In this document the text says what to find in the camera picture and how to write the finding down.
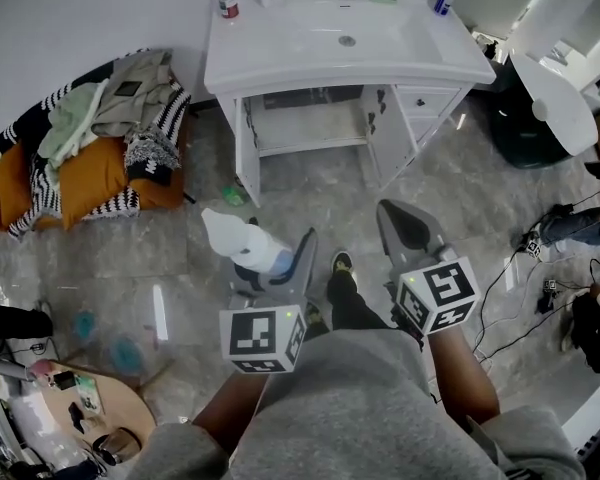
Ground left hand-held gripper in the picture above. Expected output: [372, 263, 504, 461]
[218, 226, 320, 375]

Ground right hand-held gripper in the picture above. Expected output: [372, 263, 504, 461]
[378, 200, 481, 338]

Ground white spray bottle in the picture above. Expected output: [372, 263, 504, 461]
[200, 207, 297, 277]

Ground person's right forearm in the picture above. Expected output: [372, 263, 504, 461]
[422, 327, 501, 427]

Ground person's left forearm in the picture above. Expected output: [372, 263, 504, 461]
[192, 371, 271, 457]

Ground person's left shoe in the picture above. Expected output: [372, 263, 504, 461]
[303, 301, 330, 328]

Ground person's shoe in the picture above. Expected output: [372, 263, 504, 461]
[331, 250, 356, 275]
[303, 301, 330, 328]

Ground person's right shoe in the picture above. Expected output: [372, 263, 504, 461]
[331, 250, 356, 275]

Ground person's right leg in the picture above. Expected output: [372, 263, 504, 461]
[326, 267, 396, 332]

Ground white cabinet door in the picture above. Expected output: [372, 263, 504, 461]
[360, 83, 419, 189]
[234, 96, 262, 208]

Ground dark green bin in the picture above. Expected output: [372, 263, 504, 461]
[488, 62, 574, 170]

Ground speckled black white knit garment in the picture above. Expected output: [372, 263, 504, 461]
[123, 127, 182, 187]

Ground small round wooden table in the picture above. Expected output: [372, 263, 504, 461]
[39, 357, 176, 464]

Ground beige jacket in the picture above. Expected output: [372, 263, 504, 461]
[90, 50, 174, 139]

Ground green white packet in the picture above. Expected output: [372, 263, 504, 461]
[74, 372, 104, 414]

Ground metal mug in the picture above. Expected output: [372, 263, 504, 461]
[92, 427, 141, 467]

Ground white curved counter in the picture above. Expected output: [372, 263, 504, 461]
[562, 367, 600, 469]

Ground light green garment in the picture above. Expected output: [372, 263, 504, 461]
[37, 78, 110, 169]

